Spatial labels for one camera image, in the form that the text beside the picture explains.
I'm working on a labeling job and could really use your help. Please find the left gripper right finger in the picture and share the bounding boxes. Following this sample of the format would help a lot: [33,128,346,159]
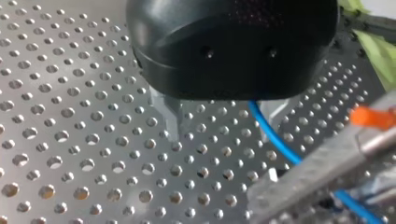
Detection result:
[259,95,302,144]

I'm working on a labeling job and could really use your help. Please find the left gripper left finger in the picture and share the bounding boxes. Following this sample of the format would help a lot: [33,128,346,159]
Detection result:
[148,86,185,143]

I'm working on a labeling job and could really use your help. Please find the blue cable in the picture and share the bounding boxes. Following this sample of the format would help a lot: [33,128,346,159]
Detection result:
[247,100,386,224]

